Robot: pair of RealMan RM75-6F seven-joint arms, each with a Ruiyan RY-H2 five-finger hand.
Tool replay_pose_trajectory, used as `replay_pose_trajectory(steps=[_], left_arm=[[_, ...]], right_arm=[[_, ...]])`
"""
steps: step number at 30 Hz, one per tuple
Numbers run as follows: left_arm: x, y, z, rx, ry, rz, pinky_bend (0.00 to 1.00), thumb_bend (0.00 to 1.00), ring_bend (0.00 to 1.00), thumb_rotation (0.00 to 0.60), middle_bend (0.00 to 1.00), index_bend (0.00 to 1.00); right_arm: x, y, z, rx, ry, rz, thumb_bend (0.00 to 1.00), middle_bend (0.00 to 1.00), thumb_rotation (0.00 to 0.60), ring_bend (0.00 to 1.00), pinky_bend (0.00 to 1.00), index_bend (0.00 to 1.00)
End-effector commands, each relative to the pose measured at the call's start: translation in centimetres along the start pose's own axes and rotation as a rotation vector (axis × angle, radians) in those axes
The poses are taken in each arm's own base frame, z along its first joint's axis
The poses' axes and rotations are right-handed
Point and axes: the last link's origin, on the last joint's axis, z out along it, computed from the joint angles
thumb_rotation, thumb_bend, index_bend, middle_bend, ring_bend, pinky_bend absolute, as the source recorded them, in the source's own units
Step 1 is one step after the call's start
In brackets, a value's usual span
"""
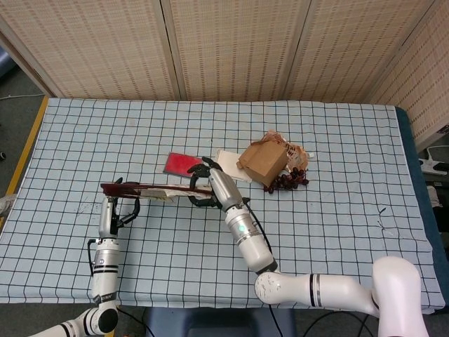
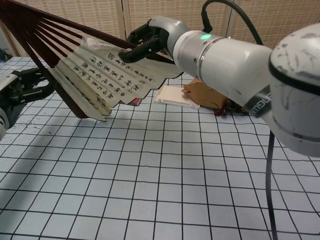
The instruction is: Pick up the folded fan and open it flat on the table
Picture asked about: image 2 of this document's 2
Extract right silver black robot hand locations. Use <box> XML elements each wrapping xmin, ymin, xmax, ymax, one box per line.
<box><xmin>119</xmin><ymin>15</ymin><xmax>190</xmax><ymax>63</ymax></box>

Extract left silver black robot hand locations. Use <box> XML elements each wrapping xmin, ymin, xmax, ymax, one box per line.
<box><xmin>0</xmin><ymin>69</ymin><xmax>57</xmax><ymax>130</ymax></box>

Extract paper folding fan red ribs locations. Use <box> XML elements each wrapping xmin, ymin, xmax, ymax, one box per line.
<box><xmin>0</xmin><ymin>0</ymin><xmax>185</xmax><ymax>123</ymax></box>

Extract woven bamboo screen panel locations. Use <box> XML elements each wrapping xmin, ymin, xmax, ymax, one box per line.
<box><xmin>123</xmin><ymin>0</ymin><xmax>232</xmax><ymax>41</ymax></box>
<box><xmin>228</xmin><ymin>0</ymin><xmax>320</xmax><ymax>47</ymax></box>
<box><xmin>0</xmin><ymin>0</ymin><xmax>126</xmax><ymax>57</ymax></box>

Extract dark green plant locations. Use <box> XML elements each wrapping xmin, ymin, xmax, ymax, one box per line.
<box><xmin>0</xmin><ymin>47</ymin><xmax>11</xmax><ymax>62</ymax></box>

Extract white plastic tray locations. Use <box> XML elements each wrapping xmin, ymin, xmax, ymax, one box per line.
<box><xmin>152</xmin><ymin>84</ymin><xmax>201</xmax><ymax>110</ymax></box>

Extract brown cardboard box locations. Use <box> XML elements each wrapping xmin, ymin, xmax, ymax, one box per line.
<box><xmin>182</xmin><ymin>77</ymin><xmax>230</xmax><ymax>110</ymax></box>

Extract white grid tablecloth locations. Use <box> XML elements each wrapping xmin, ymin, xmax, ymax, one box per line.
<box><xmin>0</xmin><ymin>56</ymin><xmax>320</xmax><ymax>240</ymax></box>

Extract dark red bead string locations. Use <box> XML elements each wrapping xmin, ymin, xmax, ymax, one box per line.
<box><xmin>214</xmin><ymin>98</ymin><xmax>250</xmax><ymax>117</ymax></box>

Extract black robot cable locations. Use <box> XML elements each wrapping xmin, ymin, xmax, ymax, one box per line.
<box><xmin>201</xmin><ymin>0</ymin><xmax>279</xmax><ymax>240</ymax></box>

